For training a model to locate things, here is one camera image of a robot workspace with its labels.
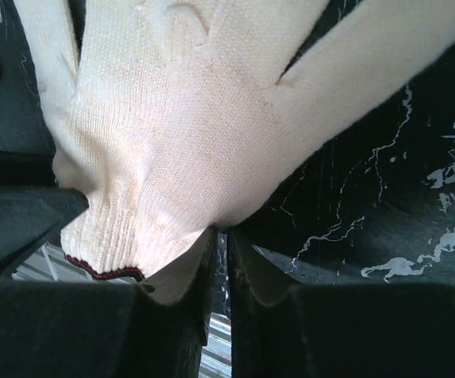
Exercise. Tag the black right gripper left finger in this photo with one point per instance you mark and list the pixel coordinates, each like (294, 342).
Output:
(39, 338)

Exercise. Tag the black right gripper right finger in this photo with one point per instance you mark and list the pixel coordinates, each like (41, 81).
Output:
(283, 328)

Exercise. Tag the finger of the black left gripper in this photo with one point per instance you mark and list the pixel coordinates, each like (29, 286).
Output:
(33, 210)

